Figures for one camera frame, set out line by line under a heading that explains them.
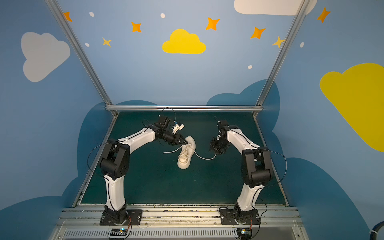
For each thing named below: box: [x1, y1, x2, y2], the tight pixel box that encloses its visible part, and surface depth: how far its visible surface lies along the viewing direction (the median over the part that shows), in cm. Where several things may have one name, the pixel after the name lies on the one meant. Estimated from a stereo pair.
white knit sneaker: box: [177, 135, 196, 169], surface depth 93 cm
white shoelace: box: [163, 144, 217, 163], surface depth 92 cm
